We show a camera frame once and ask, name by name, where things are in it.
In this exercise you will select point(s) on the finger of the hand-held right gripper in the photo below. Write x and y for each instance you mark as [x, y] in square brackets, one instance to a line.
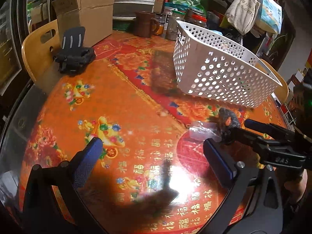
[265, 128]
[243, 135]

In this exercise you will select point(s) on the white canvas tote bag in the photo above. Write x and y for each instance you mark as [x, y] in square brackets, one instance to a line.
[243, 9]

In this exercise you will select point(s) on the person's right hand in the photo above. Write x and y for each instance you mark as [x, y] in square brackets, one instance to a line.
[298, 184]

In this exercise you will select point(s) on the grey plastic drawer tower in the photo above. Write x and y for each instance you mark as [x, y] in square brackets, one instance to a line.
[131, 4]

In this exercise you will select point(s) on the brown mug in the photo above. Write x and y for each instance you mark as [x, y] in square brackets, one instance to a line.
[143, 24]

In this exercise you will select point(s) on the dark lid glass jar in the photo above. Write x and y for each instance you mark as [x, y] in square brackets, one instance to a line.
[174, 26]

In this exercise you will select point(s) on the orange content jar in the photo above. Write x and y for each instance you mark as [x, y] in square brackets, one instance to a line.
[159, 26]

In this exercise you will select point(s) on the white perforated plastic basket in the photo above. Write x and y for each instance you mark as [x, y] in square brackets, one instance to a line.
[219, 78]

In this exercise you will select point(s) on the clear plastic bag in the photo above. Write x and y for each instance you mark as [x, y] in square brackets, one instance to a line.
[202, 130]

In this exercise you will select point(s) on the green plastic basket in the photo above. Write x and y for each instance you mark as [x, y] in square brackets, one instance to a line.
[123, 25]

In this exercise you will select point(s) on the wooden chair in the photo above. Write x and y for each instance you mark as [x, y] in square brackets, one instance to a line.
[270, 68]
[34, 51]

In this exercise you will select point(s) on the grey fuzzy plush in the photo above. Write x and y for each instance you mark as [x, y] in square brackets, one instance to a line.
[226, 121]

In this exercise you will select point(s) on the blue print tote bag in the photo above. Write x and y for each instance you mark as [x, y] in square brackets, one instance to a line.
[268, 14]

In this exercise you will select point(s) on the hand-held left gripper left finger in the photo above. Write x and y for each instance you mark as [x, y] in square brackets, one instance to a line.
[85, 163]

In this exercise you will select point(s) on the black phone stand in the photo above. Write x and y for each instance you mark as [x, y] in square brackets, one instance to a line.
[73, 57]

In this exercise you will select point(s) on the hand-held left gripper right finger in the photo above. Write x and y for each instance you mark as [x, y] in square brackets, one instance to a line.
[218, 162]

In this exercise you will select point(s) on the open cardboard box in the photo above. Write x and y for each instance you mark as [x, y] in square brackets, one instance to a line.
[95, 22]

